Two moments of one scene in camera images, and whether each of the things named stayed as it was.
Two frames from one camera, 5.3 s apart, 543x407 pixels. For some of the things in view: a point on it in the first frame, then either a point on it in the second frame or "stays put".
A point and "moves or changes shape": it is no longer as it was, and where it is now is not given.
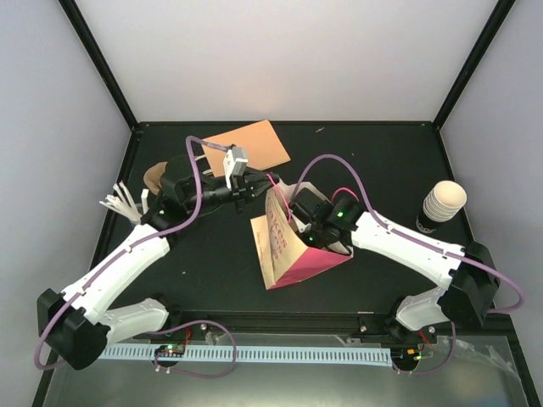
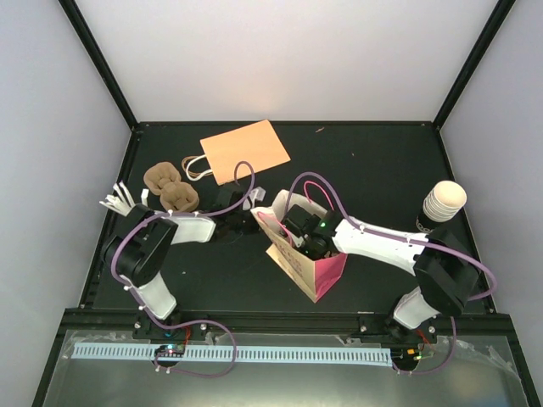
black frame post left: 98,58 stays put
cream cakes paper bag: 286,254 moves or changes shape
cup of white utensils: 122,203 stays put
